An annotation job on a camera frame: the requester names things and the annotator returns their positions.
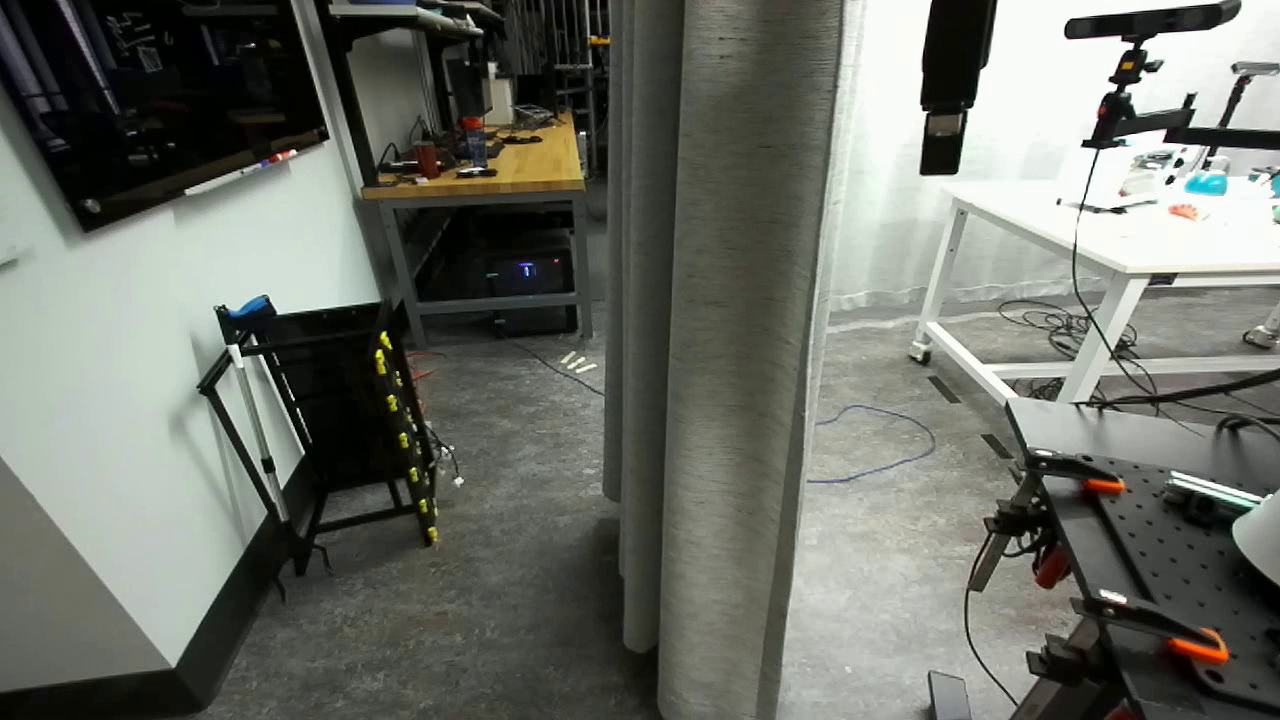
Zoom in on black computer under workbench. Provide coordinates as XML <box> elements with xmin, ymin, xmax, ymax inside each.
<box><xmin>459</xmin><ymin>232</ymin><xmax>571</xmax><ymax>295</ymax></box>

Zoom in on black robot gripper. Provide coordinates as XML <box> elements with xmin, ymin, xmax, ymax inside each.
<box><xmin>920</xmin><ymin>0</ymin><xmax>996</xmax><ymax>175</ymax></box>

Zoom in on orange handled clamp lower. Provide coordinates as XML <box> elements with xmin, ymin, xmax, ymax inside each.
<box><xmin>1084</xmin><ymin>589</ymin><xmax>1232</xmax><ymax>667</ymax></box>

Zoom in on white lamp shade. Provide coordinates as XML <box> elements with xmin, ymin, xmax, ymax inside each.
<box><xmin>1232</xmin><ymin>493</ymin><xmax>1280</xmax><ymax>589</ymax></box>

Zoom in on grey fabric curtain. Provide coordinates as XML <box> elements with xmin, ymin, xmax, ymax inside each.
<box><xmin>603</xmin><ymin>0</ymin><xmax>843</xmax><ymax>720</ymax></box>

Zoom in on white table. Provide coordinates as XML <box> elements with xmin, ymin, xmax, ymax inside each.
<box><xmin>908</xmin><ymin>181</ymin><xmax>1280</xmax><ymax>402</ymax></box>

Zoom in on white sheer curtain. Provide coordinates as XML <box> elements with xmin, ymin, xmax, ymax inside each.
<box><xmin>822</xmin><ymin>0</ymin><xmax>1280</xmax><ymax>319</ymax></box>

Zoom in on black perforated breadboard table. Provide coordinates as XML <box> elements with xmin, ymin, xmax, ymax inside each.
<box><xmin>1021</xmin><ymin>456</ymin><xmax>1280</xmax><ymax>720</ymax></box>

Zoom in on wooden top workbench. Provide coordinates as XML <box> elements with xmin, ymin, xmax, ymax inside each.
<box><xmin>354</xmin><ymin>112</ymin><xmax>590</xmax><ymax>342</ymax></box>

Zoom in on orange handled clamp upper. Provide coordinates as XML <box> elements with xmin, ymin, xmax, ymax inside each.
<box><xmin>1034</xmin><ymin>461</ymin><xmax>1128</xmax><ymax>499</ymax></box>

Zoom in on orange handled clamp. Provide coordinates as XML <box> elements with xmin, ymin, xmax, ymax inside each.
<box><xmin>1084</xmin><ymin>589</ymin><xmax>1232</xmax><ymax>667</ymax></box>
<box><xmin>1034</xmin><ymin>461</ymin><xmax>1128</xmax><ymax>499</ymax></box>

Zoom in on black folding cart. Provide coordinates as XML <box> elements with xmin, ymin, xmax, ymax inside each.
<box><xmin>196</xmin><ymin>295</ymin><xmax>438</xmax><ymax>575</ymax></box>

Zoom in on blue cable on floor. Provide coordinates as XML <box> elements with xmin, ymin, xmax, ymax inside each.
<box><xmin>805</xmin><ymin>402</ymin><xmax>943</xmax><ymax>487</ymax></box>

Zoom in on black wall whiteboard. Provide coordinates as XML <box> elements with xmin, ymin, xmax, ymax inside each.
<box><xmin>0</xmin><ymin>0</ymin><xmax>328</xmax><ymax>232</ymax></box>

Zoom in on black camera on mount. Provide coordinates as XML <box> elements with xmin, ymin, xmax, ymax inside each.
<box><xmin>1062</xmin><ymin>0</ymin><xmax>1238</xmax><ymax>147</ymax></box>

